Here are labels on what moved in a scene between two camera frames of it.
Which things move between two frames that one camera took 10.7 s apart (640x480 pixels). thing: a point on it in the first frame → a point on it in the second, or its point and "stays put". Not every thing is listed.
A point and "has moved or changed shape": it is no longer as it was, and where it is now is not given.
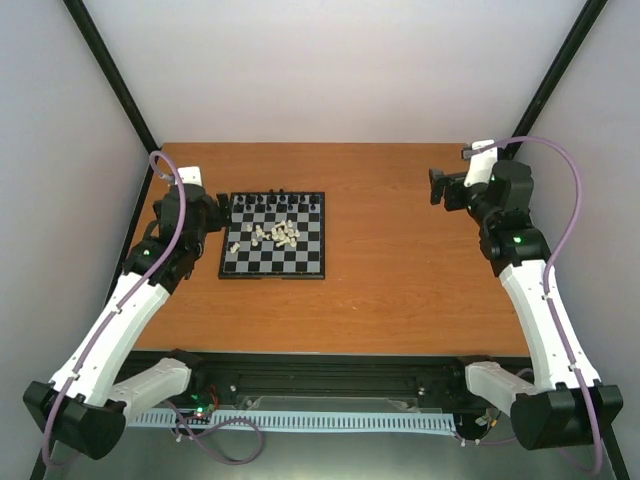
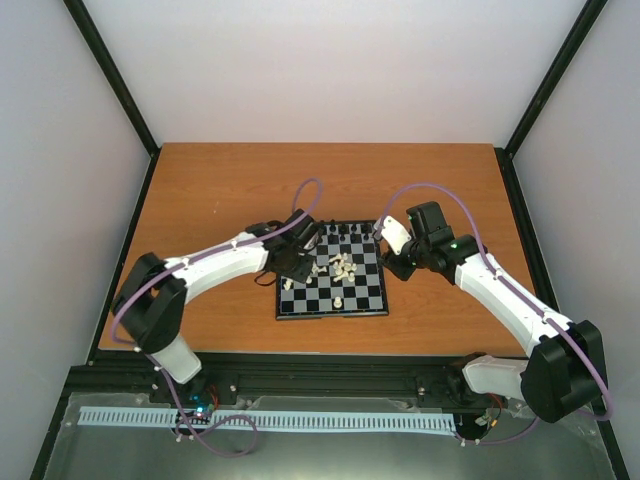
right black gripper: [439, 180] → [402, 271]
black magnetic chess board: [275, 236] has moved or changed shape
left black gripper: [220, 212] → [303, 275]
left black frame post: [106, 61] stays put
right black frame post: [589, 16] stays put
